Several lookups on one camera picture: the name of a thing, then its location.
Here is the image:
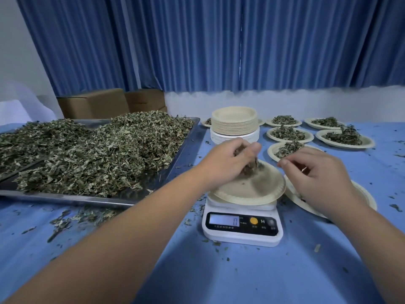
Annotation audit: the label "person's right hand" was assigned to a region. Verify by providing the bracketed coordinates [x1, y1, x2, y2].
[277, 147, 360, 221]

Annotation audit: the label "person's left hand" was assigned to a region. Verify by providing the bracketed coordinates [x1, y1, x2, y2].
[202, 137, 262, 191]

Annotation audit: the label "clump of dried leaves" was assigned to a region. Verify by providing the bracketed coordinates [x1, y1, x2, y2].
[234, 144, 265, 178]

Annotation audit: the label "person's right forearm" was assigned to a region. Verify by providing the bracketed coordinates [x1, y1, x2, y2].
[329, 199, 405, 304]

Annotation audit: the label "person's left forearm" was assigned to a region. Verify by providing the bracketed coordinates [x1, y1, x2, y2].
[0, 161, 219, 304]

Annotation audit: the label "group of leaf-filled paper plates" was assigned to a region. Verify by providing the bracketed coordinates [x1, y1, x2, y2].
[201, 114, 376, 163]

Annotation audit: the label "stack of white paper plates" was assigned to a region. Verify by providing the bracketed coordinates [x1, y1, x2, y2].
[210, 126, 261, 145]

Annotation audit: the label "stack of beige paper plates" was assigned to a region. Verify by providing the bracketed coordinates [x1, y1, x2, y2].
[211, 106, 259, 136]

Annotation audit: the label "empty beige paper plate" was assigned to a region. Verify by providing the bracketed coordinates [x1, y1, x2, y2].
[209, 160, 287, 206]

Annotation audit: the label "beige paper plate with crumbs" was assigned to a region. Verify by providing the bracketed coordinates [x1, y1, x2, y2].
[283, 174, 378, 219]

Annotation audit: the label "white digital kitchen scale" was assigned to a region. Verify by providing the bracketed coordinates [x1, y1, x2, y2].
[202, 190, 284, 247]

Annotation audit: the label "blue tablecloth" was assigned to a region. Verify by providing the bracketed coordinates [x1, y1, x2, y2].
[0, 118, 405, 304]

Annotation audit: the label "blue pleated curtain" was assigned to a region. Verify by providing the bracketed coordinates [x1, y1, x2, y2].
[239, 0, 405, 92]
[15, 0, 243, 97]

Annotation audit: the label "pile of dried green leaves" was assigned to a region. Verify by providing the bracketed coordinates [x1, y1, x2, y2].
[15, 111, 195, 198]
[0, 119, 95, 176]

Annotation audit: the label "large brown cardboard box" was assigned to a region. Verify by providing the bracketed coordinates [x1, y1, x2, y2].
[57, 88, 130, 120]

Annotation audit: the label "scattered dried leaf crumbs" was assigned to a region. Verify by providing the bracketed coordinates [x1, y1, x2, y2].
[20, 208, 118, 244]

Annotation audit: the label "white plastic sheet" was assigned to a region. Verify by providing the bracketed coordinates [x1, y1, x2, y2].
[0, 80, 59, 126]

